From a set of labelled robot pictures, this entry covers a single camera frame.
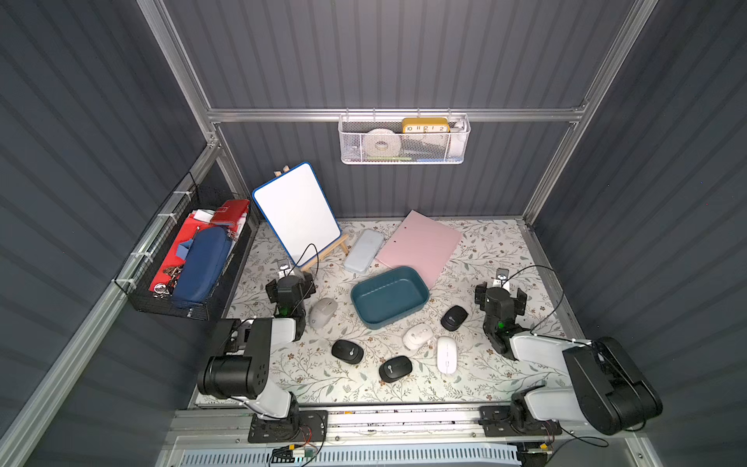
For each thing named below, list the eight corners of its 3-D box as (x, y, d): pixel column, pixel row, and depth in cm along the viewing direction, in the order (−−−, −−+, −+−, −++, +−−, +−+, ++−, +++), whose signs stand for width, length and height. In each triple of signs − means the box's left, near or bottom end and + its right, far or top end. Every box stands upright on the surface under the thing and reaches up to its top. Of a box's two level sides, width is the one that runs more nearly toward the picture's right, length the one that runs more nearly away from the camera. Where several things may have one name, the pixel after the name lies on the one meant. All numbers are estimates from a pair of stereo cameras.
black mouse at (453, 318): (437, 322, 94) (439, 318, 92) (452, 305, 98) (454, 301, 96) (453, 335, 91) (455, 331, 89) (468, 317, 95) (470, 313, 93)
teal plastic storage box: (364, 335, 91) (364, 328, 87) (348, 291, 102) (346, 283, 98) (437, 307, 97) (439, 299, 93) (414, 268, 108) (415, 259, 104)
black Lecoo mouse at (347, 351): (329, 357, 87) (328, 354, 85) (336, 340, 91) (335, 337, 88) (359, 366, 86) (359, 363, 83) (365, 349, 89) (364, 345, 87)
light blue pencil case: (343, 268, 108) (342, 265, 106) (362, 230, 120) (361, 226, 118) (368, 275, 106) (368, 272, 104) (385, 235, 118) (385, 232, 116)
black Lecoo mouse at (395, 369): (382, 385, 82) (382, 382, 80) (376, 366, 85) (376, 363, 83) (414, 373, 84) (414, 370, 82) (406, 355, 87) (407, 352, 85)
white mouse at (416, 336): (409, 354, 87) (410, 351, 86) (397, 337, 91) (398, 334, 89) (435, 337, 91) (436, 334, 89) (422, 321, 94) (423, 318, 92)
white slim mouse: (438, 374, 84) (439, 370, 82) (434, 340, 90) (435, 337, 88) (459, 374, 84) (461, 370, 81) (454, 340, 90) (455, 337, 88)
